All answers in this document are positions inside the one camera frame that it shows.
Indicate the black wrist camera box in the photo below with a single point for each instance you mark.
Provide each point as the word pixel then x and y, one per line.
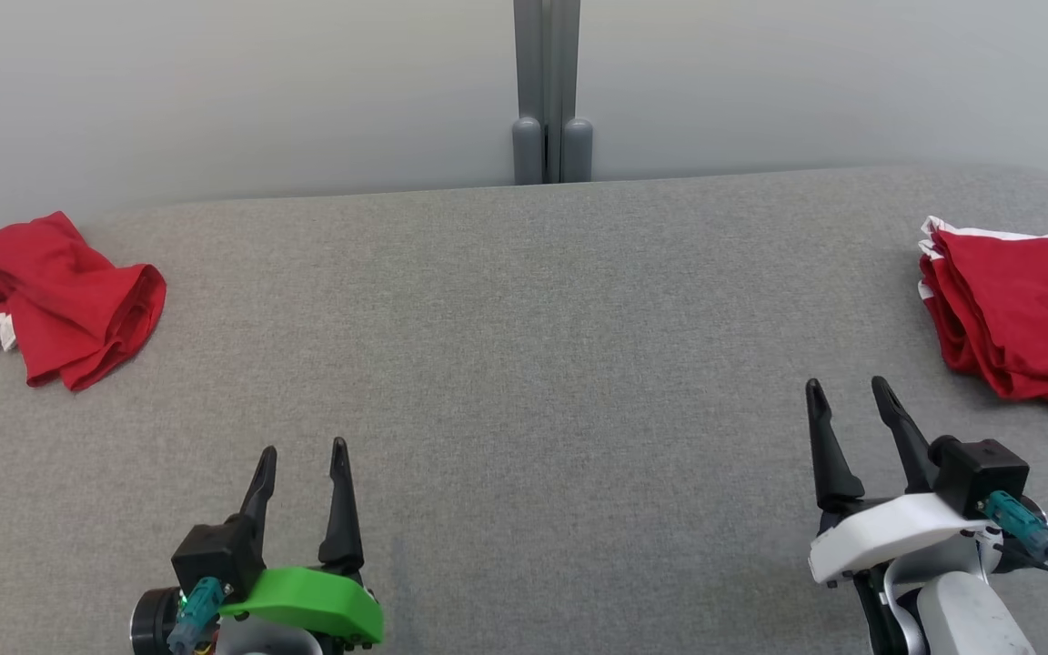
pixel 983 478
pixel 215 550

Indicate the red Bulls basketball jersey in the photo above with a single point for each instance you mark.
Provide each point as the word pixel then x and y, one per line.
pixel 51 282

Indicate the red shorts with white stripe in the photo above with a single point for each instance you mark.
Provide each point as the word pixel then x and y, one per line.
pixel 1015 300

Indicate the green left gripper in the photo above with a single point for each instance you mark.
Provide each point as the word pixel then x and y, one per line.
pixel 310 600

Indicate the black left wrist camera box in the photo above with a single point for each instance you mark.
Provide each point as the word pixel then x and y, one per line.
pixel 215 550

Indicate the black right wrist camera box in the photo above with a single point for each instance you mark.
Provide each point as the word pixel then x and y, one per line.
pixel 983 478

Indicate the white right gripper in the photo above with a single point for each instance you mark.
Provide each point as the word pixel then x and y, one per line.
pixel 888 537

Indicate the grey metal partition post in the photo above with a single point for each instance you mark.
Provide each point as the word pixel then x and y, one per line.
pixel 568 82
pixel 529 82

